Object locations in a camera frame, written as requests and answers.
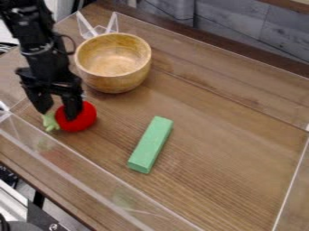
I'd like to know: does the green rectangular block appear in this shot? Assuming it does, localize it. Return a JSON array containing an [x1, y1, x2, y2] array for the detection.
[[128, 116, 174, 174]]

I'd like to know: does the black metal bracket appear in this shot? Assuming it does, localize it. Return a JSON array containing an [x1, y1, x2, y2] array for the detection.
[[27, 201, 70, 231]]

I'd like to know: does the clear acrylic tray enclosure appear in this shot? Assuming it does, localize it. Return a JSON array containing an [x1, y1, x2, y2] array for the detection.
[[0, 13, 309, 231]]

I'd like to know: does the wooden bowl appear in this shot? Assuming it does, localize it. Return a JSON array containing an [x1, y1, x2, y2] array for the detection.
[[74, 32, 153, 94]]

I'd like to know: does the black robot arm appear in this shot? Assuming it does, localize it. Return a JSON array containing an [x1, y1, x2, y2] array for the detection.
[[0, 0, 83, 121]]

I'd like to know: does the red plush strawberry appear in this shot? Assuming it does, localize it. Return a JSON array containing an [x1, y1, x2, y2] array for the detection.
[[42, 101, 97, 133]]

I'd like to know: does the black cable bottom left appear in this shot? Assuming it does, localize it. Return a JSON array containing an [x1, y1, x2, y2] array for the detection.
[[0, 214, 11, 231]]

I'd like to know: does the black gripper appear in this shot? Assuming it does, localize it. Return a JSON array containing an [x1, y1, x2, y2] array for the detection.
[[17, 44, 83, 121]]

